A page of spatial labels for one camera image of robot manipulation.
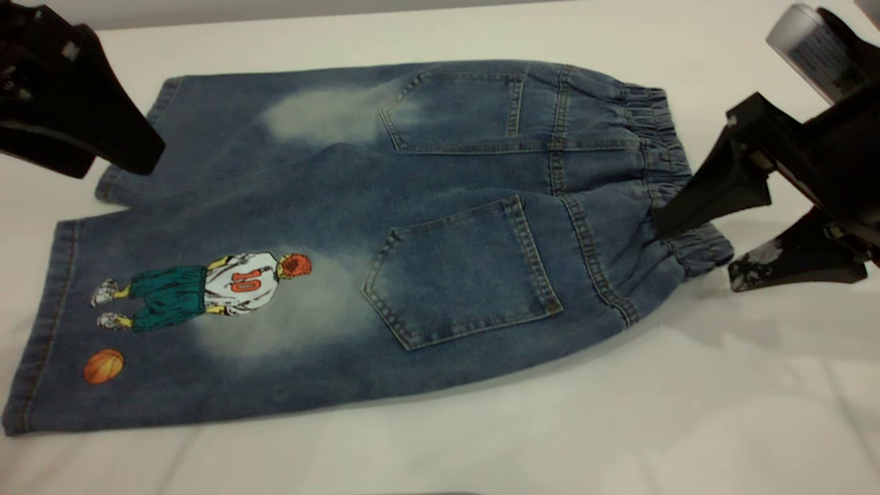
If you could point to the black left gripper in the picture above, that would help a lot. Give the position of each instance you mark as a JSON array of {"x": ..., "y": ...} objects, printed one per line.
[{"x": 31, "y": 62}]

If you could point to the blue denim shorts basketball print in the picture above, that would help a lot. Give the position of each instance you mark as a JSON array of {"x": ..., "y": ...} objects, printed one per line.
[{"x": 412, "y": 206}]

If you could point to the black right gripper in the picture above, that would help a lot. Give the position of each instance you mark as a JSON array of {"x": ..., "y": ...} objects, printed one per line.
[{"x": 839, "y": 158}]

